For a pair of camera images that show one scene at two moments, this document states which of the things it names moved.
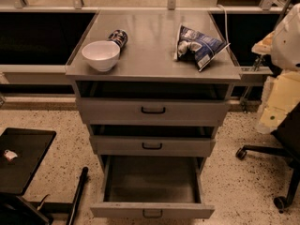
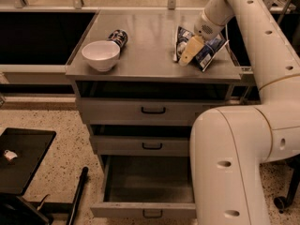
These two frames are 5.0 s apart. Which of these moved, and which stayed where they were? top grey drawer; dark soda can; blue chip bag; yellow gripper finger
Moved: yellow gripper finger
Stayed: dark soda can; blue chip bag; top grey drawer
